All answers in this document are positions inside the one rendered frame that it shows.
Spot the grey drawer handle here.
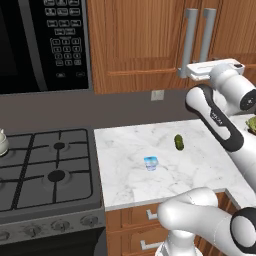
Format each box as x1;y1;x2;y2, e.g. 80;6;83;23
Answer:
145;208;160;221
139;239;165;252

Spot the white wall outlet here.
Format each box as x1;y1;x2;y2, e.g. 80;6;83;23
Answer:
150;89;165;102

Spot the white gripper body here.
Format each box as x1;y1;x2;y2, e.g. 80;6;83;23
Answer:
185;60;232;82

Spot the black microwave oven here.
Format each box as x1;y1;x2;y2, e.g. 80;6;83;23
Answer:
0;0;94;96

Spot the green pickle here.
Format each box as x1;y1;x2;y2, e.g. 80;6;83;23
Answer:
173;133;185;152

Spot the grey cabinet door handle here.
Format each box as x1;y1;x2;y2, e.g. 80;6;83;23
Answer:
199;7;217;64
177;8;200;80

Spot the wooden base cabinet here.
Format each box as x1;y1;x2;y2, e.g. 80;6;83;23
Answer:
195;191;242;256

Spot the wooden cabinet door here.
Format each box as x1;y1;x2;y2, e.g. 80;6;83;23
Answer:
86;0;202;96
199;0;256;68

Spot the grey stove knob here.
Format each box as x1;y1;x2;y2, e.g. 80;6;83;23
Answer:
23;224;43;239
0;230;11;243
50;219;71;234
80;214;100;228

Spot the grey gas stove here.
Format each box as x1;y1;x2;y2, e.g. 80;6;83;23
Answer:
0;125;108;256

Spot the green leafy vegetable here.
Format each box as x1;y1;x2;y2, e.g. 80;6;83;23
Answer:
245;115;256;136

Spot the blue and white cup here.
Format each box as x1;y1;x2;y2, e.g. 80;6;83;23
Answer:
143;155;159;172

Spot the wooden drawer front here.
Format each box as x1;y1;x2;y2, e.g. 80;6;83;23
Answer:
129;227;172;256
120;202;162;229

